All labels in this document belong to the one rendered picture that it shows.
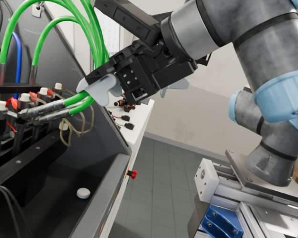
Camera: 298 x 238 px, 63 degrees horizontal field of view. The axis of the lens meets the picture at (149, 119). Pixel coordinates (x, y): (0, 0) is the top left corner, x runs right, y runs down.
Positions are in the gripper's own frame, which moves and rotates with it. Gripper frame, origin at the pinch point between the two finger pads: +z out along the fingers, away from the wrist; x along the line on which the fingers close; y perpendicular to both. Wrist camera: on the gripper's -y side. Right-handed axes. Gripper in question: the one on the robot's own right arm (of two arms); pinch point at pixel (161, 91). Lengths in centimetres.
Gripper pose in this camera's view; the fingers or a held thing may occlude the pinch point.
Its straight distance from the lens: 56.1
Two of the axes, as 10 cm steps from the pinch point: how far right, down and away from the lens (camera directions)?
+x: 1.2, -2.9, 9.5
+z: -3.1, 9.0, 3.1
